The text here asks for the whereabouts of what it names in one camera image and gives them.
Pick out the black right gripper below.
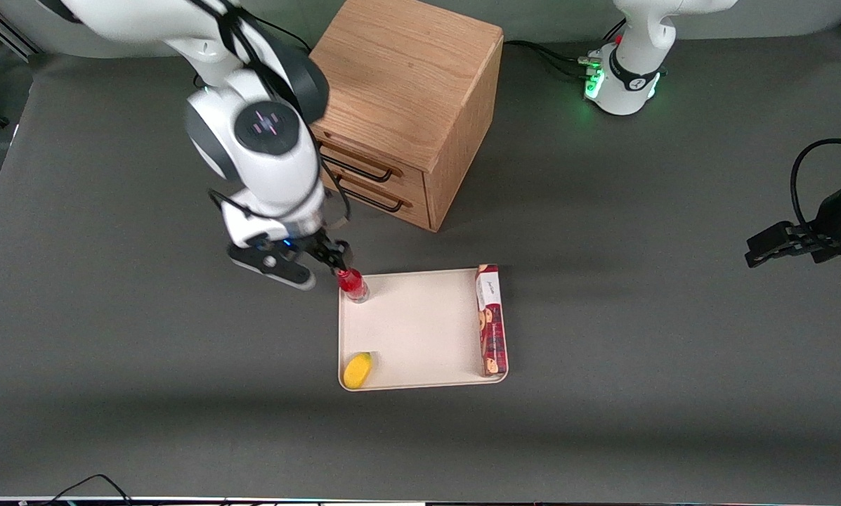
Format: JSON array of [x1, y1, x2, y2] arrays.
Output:
[[278, 233, 355, 276]]

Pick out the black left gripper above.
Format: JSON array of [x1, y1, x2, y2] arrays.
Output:
[[745, 180, 841, 269]]

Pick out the red coke bottle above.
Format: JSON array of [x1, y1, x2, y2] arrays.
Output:
[[336, 268, 371, 305]]

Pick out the cream plastic tray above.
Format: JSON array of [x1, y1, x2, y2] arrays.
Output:
[[338, 266, 509, 391]]

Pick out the yellow toy mango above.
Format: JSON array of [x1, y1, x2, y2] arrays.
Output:
[[342, 352, 374, 390]]

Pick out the red cookie box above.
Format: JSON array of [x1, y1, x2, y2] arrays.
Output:
[[476, 264, 509, 377]]

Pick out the wooden drawer cabinet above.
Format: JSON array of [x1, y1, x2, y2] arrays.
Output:
[[301, 0, 504, 233]]

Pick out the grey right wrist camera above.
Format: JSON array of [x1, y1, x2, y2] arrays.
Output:
[[226, 243, 318, 292]]

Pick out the black metal drawer handle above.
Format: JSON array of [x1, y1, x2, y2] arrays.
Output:
[[319, 144, 395, 184], [329, 171, 405, 214]]

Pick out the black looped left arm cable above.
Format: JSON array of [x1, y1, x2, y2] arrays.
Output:
[[790, 138, 841, 237]]

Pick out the black right base cables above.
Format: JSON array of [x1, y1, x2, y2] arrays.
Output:
[[252, 15, 314, 51]]

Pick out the black base cables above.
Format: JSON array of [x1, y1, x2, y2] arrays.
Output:
[[252, 15, 314, 51], [503, 20, 629, 79]]

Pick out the black left base cables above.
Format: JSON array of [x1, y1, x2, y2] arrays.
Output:
[[503, 20, 629, 79]]

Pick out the black cable at table edge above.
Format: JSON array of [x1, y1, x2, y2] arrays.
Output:
[[46, 474, 134, 506]]

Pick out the aluminium frame rail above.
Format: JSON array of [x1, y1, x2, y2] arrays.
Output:
[[0, 0, 43, 61]]

